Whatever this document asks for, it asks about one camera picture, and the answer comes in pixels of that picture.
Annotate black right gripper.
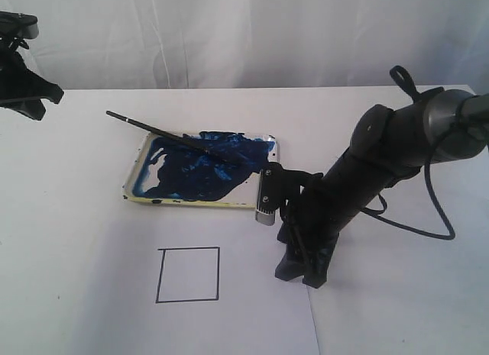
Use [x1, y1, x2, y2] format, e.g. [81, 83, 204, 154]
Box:
[274, 153, 394, 288]

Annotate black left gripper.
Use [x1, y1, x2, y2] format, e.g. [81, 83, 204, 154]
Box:
[1, 51, 63, 121]

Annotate black paintbrush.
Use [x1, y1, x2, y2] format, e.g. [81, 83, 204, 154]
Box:
[105, 110, 242, 166]

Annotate white paper with drawn square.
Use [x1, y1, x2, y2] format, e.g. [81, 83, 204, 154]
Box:
[68, 218, 319, 354]

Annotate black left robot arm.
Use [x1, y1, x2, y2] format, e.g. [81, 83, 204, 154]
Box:
[1, 11, 64, 121]

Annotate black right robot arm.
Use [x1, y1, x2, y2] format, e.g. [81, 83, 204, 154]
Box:
[275, 88, 488, 288]

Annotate white tray with blue paint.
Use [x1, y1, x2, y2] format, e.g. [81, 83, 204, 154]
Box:
[122, 131, 280, 208]

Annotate white backdrop curtain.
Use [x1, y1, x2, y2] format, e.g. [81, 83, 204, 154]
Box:
[1, 0, 488, 93]

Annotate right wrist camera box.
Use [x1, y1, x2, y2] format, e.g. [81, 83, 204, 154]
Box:
[255, 162, 283, 226]

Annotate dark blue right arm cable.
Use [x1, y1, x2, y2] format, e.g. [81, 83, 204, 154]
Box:
[362, 98, 489, 241]

